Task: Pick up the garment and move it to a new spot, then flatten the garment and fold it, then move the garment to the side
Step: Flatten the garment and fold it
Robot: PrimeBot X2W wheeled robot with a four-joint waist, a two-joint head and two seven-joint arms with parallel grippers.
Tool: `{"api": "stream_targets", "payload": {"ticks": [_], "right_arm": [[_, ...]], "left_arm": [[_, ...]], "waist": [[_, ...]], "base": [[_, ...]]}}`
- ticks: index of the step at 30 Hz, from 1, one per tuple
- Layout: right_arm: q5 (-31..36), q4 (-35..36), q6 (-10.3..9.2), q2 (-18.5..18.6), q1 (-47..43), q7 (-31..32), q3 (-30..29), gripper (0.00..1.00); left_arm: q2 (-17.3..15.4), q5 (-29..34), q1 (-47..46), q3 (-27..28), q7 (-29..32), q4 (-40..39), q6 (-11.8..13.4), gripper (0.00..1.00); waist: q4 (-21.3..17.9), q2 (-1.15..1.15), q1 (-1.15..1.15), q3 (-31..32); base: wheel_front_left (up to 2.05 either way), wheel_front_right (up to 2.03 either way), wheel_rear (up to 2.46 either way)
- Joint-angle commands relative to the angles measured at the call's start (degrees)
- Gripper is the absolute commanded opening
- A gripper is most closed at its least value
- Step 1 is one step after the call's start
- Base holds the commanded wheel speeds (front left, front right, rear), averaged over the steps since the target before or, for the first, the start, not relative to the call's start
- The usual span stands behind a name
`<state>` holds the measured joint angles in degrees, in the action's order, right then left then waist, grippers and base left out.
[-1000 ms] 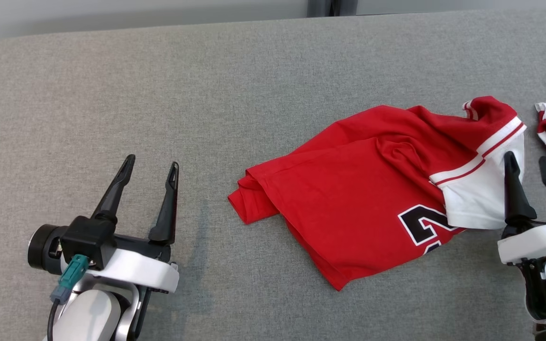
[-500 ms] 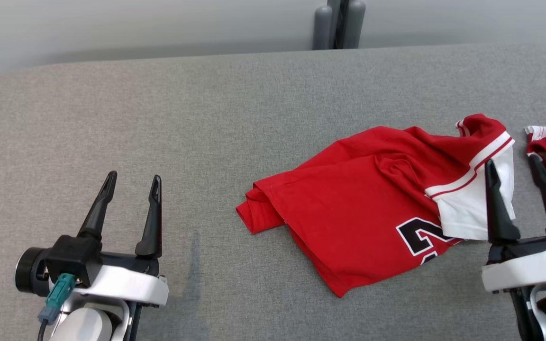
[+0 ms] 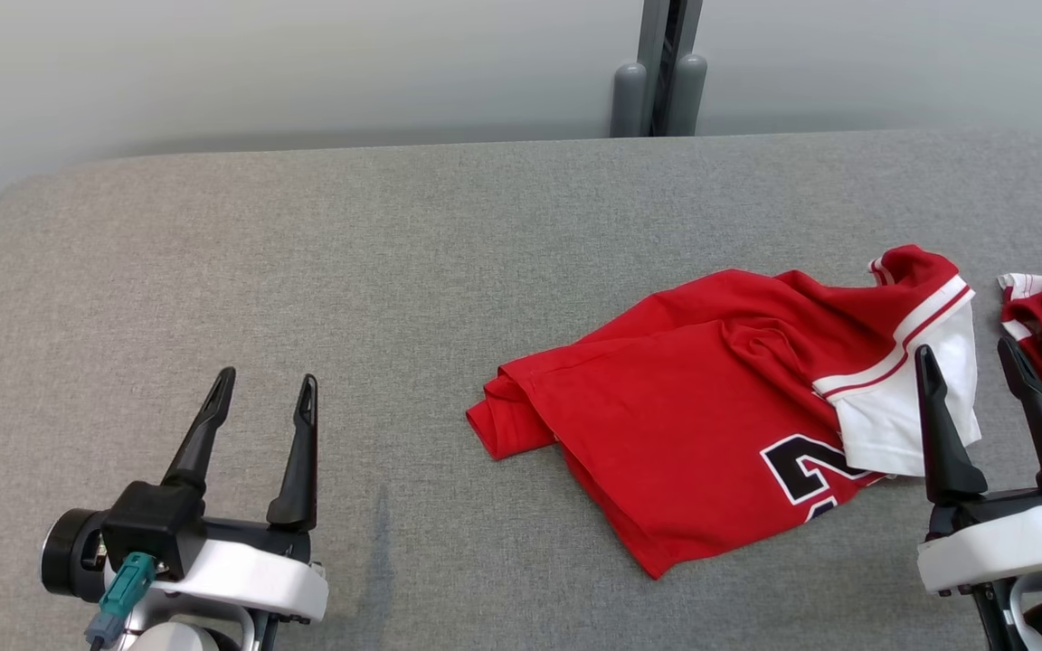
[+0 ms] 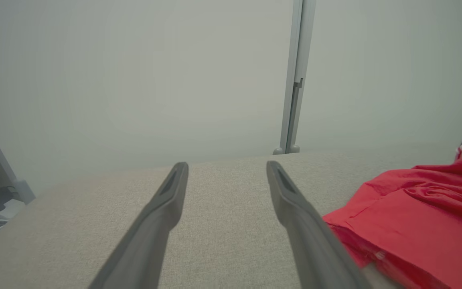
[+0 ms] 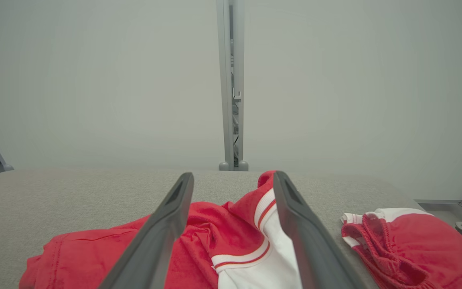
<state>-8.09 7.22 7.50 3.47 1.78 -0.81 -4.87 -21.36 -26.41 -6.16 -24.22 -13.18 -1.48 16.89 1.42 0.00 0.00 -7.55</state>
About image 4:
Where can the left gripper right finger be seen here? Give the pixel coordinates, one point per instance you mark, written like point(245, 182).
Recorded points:
point(311, 249)

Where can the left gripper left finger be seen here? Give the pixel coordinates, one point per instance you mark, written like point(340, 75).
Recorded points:
point(150, 233)

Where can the red numbered sports garment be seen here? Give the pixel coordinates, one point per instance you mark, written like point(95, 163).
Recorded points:
point(415, 224)

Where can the black power adapter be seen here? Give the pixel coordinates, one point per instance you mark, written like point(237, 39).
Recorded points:
point(3, 195)

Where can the grey post with round feet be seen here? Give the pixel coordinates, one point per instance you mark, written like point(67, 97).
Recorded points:
point(295, 80)

